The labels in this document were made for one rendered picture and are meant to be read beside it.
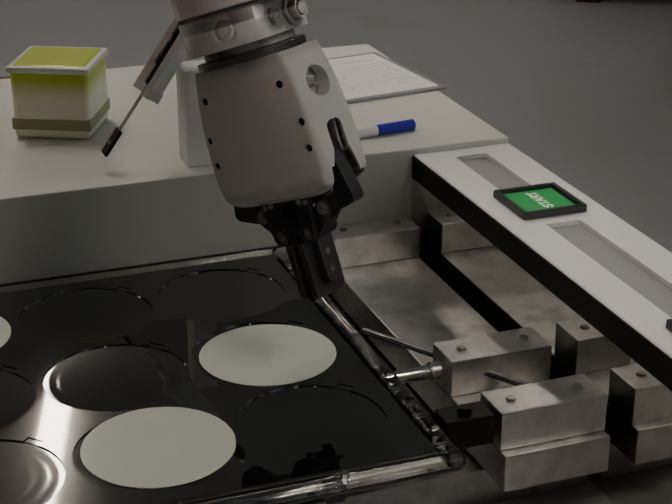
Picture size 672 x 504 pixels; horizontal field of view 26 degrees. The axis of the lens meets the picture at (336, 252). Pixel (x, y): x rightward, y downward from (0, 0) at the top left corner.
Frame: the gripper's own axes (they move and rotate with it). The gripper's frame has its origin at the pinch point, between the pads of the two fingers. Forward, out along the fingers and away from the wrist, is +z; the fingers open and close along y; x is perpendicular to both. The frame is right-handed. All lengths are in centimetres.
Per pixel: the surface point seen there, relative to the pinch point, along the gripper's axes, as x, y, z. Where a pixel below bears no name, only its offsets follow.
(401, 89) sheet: -43.0, 19.6, -5.7
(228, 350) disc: 1.1, 9.5, 5.2
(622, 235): -22.1, -11.4, 6.4
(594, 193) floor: -266, 126, 58
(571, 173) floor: -277, 138, 54
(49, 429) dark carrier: 16.9, 11.8, 4.3
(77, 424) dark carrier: 15.3, 10.8, 4.7
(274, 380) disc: 3.0, 4.1, 7.1
